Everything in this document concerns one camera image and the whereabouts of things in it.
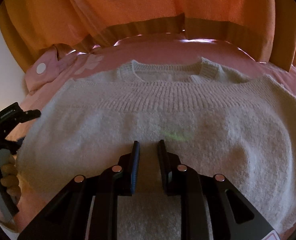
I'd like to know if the white knit sweater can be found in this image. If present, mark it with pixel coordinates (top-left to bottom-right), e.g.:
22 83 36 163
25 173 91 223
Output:
17 58 296 239

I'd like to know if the person's left hand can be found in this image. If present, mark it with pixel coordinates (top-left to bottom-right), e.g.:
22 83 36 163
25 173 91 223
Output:
1 155 21 204

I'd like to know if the pink pillow with white button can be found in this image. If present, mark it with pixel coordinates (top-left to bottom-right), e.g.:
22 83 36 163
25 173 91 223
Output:
24 44 77 94

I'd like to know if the orange curtain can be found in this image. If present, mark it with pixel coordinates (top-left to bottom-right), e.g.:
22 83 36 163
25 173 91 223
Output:
0 0 296 71

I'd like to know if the pink bed sheet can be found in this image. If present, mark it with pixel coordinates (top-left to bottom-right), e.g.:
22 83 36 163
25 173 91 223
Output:
6 38 296 240

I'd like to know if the brown wooden headboard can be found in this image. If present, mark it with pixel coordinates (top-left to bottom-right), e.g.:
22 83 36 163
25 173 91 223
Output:
70 12 296 72

